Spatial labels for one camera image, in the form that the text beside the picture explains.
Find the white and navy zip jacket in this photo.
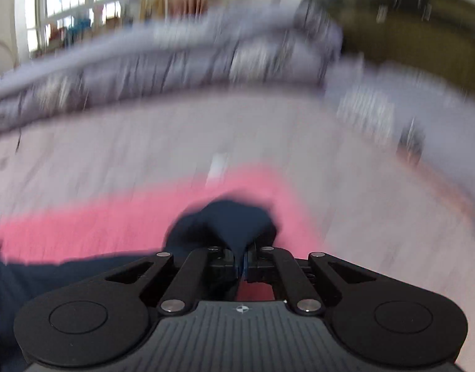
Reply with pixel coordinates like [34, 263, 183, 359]
[0, 199, 282, 372]

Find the pink bunny print blanket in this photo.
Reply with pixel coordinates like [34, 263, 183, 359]
[0, 164, 332, 303]

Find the purple bed sheet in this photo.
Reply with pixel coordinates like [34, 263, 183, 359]
[0, 89, 475, 371]

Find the purple folded quilt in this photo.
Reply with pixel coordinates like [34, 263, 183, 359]
[0, 2, 344, 135]

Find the purple patterned pillow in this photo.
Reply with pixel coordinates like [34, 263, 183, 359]
[324, 57, 475, 218]

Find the dark olive headboard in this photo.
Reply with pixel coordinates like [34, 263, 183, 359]
[299, 0, 475, 98]

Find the white window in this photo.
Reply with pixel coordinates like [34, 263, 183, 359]
[14, 0, 153, 53]

